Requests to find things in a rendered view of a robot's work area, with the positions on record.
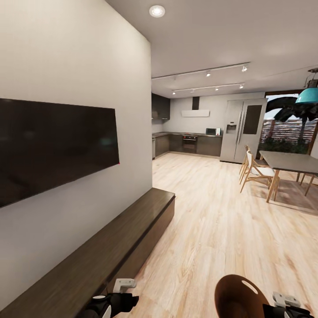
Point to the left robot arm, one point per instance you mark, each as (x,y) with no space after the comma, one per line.
(108,306)

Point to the oven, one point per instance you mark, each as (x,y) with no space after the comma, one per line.
(189,142)

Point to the room light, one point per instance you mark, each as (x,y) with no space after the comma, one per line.
(310,94)

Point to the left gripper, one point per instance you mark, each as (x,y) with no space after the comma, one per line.
(125,301)

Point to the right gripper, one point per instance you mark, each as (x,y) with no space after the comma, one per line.
(272,312)

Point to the breakfast table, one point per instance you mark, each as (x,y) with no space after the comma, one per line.
(292,162)

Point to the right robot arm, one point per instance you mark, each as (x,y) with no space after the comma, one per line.
(286,306)

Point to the trash can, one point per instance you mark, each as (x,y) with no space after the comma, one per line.
(234,299)

